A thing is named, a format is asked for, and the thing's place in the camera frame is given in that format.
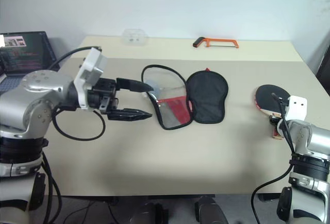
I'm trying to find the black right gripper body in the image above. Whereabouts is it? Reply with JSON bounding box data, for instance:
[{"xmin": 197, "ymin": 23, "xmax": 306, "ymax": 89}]
[{"xmin": 269, "ymin": 115, "xmax": 281, "ymax": 128}]

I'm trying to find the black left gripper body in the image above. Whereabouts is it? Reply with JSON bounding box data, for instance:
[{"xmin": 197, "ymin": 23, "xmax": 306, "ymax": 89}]
[{"xmin": 87, "ymin": 78, "xmax": 120, "ymax": 115}]

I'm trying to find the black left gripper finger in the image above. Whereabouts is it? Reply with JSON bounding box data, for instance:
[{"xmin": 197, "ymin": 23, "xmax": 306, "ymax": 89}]
[
  {"xmin": 115, "ymin": 77, "xmax": 155, "ymax": 93},
  {"xmin": 107, "ymin": 108, "xmax": 154, "ymax": 122}
]

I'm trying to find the pale blue zipper pull tag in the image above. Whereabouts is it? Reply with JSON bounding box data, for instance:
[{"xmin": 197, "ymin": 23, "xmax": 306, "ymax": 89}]
[{"xmin": 144, "ymin": 79, "xmax": 162, "ymax": 99}]

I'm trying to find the black table tennis paddle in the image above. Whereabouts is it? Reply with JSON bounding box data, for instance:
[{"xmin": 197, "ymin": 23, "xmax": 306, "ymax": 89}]
[{"xmin": 254, "ymin": 84, "xmax": 291, "ymax": 141}]

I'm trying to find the black red paddle case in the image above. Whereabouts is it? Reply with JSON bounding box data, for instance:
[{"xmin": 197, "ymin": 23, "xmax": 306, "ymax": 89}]
[{"xmin": 141, "ymin": 64, "xmax": 229, "ymax": 131}]

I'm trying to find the clear plastic box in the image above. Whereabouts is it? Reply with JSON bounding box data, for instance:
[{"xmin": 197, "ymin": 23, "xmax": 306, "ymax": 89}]
[{"xmin": 121, "ymin": 28, "xmax": 150, "ymax": 47}]

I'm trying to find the open laptop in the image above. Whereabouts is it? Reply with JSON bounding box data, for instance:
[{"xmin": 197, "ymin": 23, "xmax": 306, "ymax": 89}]
[{"xmin": 0, "ymin": 30, "xmax": 61, "ymax": 96}]

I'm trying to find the orange hacksaw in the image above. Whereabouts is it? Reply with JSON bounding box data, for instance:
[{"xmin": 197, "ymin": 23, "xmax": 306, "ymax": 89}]
[{"xmin": 192, "ymin": 36, "xmax": 240, "ymax": 49}]

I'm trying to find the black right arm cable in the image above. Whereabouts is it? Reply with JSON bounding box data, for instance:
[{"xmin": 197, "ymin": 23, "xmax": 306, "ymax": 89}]
[{"xmin": 251, "ymin": 92, "xmax": 297, "ymax": 224}]

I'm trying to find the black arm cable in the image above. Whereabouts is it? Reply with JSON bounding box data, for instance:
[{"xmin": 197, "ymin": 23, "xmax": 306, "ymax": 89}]
[
  {"xmin": 47, "ymin": 45, "xmax": 106, "ymax": 142},
  {"xmin": 251, "ymin": 92, "xmax": 297, "ymax": 224}
]

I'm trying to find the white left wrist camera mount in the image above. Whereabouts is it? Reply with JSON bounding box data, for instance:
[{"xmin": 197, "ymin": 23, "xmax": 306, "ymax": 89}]
[{"xmin": 74, "ymin": 46, "xmax": 108, "ymax": 110}]

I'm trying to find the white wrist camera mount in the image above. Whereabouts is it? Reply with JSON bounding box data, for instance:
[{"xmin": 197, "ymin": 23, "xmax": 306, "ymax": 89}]
[
  {"xmin": 74, "ymin": 46, "xmax": 108, "ymax": 110},
  {"xmin": 279, "ymin": 95, "xmax": 308, "ymax": 122}
]

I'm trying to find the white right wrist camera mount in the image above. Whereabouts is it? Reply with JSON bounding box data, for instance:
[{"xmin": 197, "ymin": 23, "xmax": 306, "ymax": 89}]
[{"xmin": 279, "ymin": 95, "xmax": 308, "ymax": 122}]

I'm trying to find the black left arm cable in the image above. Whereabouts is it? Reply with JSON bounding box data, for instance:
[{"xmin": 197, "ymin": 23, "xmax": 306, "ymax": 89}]
[{"xmin": 47, "ymin": 45, "xmax": 106, "ymax": 142}]

